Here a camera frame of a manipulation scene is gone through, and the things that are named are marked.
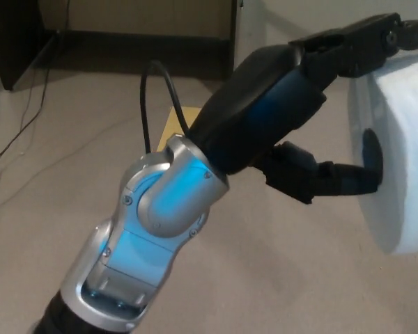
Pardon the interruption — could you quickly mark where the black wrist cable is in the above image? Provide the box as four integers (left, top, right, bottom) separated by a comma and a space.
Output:
139, 59, 191, 154

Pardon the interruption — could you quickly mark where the thin reddish cable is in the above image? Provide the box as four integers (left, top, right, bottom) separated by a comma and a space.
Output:
17, 79, 36, 140

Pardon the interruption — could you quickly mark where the yellow paper sheet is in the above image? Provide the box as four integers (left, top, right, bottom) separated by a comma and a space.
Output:
155, 106, 203, 154

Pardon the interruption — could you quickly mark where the white toilet paper roll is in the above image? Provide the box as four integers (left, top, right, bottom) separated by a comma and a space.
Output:
346, 45, 418, 257

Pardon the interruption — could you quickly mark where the black floor cable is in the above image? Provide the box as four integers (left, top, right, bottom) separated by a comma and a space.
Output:
0, 0, 72, 168

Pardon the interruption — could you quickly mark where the thin grey floor cable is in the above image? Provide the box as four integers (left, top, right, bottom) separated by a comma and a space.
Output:
0, 114, 144, 212

